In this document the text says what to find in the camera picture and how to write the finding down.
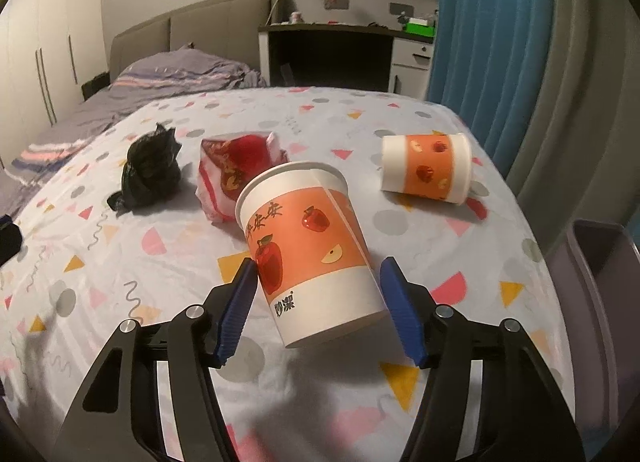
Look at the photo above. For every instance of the green box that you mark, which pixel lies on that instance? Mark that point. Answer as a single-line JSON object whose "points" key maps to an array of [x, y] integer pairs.
{"points": [[419, 27]]}

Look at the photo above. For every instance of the blue and grey curtain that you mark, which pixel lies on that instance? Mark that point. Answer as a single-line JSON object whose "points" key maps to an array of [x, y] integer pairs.
{"points": [[500, 42]]}

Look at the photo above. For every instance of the red and white plastic bag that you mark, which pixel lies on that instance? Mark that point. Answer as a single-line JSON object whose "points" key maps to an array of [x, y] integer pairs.
{"points": [[225, 167]]}

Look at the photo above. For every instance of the grey plastic trash bin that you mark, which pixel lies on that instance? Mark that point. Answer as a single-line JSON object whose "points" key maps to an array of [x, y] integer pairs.
{"points": [[600, 322]]}

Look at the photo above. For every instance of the bed with grey bedding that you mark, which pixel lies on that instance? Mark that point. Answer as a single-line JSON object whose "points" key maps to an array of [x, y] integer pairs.
{"points": [[175, 72]]}

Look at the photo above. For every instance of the grey padded headboard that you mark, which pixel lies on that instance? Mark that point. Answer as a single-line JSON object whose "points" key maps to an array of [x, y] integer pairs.
{"points": [[220, 17]]}

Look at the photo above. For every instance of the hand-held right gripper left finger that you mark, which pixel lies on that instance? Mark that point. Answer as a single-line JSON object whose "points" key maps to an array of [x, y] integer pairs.
{"points": [[235, 312]]}

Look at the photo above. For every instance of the dark wall socket plate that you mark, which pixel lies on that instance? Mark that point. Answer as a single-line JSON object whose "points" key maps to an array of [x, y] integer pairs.
{"points": [[336, 3], [400, 8]]}

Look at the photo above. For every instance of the small white cup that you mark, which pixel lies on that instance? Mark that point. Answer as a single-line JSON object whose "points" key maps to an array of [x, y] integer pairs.
{"points": [[296, 18]]}

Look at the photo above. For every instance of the orange apple print paper cup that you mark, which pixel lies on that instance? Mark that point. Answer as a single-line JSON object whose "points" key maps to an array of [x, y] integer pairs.
{"points": [[425, 167], [310, 252]]}

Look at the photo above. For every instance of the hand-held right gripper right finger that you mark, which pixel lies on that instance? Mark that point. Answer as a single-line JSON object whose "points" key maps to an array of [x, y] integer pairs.
{"points": [[402, 312]]}

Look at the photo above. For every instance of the dark top white desk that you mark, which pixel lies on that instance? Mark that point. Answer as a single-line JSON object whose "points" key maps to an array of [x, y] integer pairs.
{"points": [[325, 29]]}

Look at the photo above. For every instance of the white wardrobe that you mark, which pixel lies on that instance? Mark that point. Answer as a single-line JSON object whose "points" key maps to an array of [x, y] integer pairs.
{"points": [[50, 42]]}

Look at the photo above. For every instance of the printed confetti tablecloth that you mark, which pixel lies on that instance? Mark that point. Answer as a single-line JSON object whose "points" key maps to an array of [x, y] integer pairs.
{"points": [[350, 112]]}

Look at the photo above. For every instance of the crumpled black plastic bag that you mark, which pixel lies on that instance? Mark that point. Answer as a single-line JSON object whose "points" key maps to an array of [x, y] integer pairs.
{"points": [[150, 172]]}

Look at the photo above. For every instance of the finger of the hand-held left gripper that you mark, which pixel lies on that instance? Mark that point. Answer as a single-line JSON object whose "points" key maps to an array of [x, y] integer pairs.
{"points": [[7, 242]]}

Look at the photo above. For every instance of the dark bedside box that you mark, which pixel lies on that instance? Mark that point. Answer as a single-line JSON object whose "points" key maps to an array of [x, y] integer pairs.
{"points": [[96, 86]]}

